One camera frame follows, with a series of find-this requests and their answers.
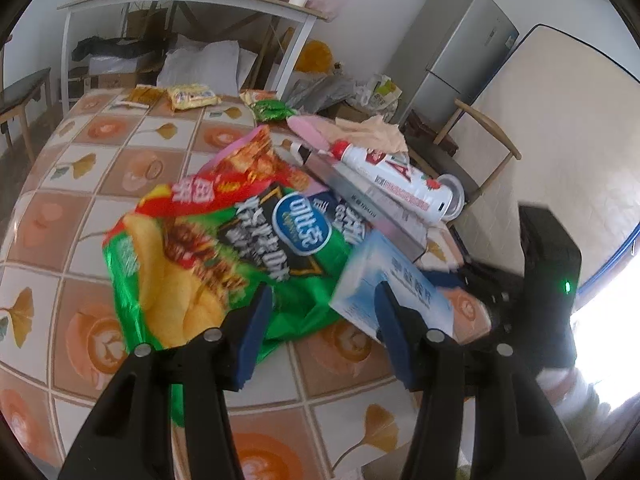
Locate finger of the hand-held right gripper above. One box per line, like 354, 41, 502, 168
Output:
420, 259, 522, 303

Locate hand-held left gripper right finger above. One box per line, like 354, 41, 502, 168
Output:
375, 280, 587, 480

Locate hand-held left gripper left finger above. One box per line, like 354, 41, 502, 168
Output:
57, 284, 274, 480

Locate light blue tissue pack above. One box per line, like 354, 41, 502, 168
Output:
329, 230, 454, 339

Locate long grey cable box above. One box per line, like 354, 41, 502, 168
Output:
301, 151, 427, 262

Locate white can with red cap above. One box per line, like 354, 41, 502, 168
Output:
327, 139, 467, 224

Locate green potato chip bag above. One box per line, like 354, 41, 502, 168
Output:
101, 180, 355, 428

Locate pink purple snack bag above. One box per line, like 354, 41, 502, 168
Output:
309, 191, 372, 247

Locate beige and pink cloth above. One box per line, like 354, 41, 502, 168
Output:
334, 114, 409, 155

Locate red snack bag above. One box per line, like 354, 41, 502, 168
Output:
172, 125, 312, 211

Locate pink flat pack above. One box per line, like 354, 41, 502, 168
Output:
287, 114, 347, 154

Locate person's right forearm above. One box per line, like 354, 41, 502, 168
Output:
537, 366, 614, 462

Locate white mattress with blue edge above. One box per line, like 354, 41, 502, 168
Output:
456, 23, 640, 313

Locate wooden chair with black seat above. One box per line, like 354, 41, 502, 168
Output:
404, 99, 522, 203

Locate dark red wooden stool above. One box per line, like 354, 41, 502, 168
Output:
401, 109, 459, 157

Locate white green printed bag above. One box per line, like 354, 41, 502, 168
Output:
356, 73, 404, 112

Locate cardboard box on floor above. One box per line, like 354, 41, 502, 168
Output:
319, 101, 372, 124

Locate silver refrigerator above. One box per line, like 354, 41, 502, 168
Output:
384, 0, 521, 134

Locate ginkgo print tablecloth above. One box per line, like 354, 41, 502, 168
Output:
0, 86, 494, 480

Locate green foil packet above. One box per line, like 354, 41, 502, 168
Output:
251, 98, 299, 124

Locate grey plastic bags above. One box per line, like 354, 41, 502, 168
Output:
284, 74, 362, 114

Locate orange snack packet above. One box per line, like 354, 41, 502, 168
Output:
240, 88, 279, 106

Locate yellow noodle packet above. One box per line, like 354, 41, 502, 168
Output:
166, 83, 222, 112

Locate gold snack packet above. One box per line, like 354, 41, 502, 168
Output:
126, 85, 164, 107

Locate yellow plastic bag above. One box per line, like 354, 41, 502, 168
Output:
294, 39, 334, 77

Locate white sack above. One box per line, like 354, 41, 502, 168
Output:
156, 39, 242, 97

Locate white box under shelf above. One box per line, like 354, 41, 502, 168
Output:
86, 54, 157, 89

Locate black bag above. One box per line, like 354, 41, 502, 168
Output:
71, 34, 167, 62

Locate brown cardboard box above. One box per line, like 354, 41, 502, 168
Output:
124, 6, 169, 42

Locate dark wooden bench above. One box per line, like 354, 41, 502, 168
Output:
0, 66, 54, 162

